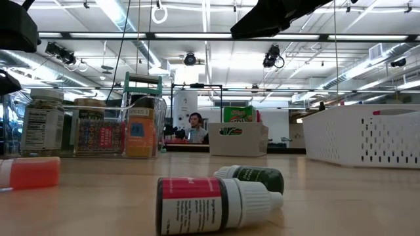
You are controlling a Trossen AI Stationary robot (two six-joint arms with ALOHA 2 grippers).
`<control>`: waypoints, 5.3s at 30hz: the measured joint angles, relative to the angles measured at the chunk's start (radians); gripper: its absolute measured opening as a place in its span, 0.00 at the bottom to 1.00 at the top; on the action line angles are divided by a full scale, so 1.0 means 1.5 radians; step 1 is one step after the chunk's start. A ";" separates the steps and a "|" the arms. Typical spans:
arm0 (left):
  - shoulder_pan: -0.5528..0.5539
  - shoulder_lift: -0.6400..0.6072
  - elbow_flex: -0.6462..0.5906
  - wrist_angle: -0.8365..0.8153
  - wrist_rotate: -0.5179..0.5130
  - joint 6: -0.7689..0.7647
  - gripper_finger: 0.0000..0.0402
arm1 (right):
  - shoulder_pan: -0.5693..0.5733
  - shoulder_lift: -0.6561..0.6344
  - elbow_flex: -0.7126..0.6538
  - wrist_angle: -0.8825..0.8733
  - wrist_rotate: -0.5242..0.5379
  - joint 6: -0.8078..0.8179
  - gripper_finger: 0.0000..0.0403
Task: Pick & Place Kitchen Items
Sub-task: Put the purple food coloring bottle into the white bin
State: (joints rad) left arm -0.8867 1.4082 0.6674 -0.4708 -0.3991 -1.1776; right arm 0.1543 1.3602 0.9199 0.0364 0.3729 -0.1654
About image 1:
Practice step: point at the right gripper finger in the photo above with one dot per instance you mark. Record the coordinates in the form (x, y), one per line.
(262, 21)

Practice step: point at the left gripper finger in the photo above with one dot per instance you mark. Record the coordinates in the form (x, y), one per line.
(6, 83)

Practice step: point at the spice jar with white lid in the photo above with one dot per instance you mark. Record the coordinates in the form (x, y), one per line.
(42, 131)

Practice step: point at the small orange dropper bottle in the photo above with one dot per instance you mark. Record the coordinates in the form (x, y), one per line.
(36, 173)

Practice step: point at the magenta cereal box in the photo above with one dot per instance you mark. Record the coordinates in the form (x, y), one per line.
(258, 117)

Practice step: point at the green Apple Jacks cereal box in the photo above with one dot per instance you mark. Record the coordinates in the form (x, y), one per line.
(239, 114)

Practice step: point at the smoked paprika tin red lid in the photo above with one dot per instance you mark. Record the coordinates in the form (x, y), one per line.
(100, 137)

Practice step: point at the brown spice pouch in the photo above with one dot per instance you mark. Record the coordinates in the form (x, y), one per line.
(141, 134)

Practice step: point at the small dark green dropper bottle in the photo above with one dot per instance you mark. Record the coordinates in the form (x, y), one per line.
(259, 177)

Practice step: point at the small red-label dropper bottle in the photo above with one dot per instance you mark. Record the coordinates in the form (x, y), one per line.
(197, 206)

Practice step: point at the clear glass container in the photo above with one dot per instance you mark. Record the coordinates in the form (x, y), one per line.
(11, 131)

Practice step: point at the white cabinet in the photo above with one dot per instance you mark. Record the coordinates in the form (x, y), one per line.
(278, 128)

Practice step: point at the white column machine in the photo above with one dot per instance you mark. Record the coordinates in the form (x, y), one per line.
(185, 111)

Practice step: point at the person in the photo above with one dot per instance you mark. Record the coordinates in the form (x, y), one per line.
(196, 126)

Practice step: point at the white perforated basket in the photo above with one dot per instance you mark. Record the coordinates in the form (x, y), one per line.
(334, 137)

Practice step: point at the silver ventilation duct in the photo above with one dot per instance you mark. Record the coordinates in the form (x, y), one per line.
(39, 70)
(354, 73)

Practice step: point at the black ceiling camera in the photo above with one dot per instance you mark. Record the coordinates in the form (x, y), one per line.
(272, 55)
(62, 55)
(398, 62)
(189, 59)

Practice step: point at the black overhead frame beam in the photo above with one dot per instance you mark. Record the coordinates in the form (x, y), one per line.
(197, 36)

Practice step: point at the black rectangular stand frame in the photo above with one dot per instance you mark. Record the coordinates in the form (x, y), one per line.
(197, 85)

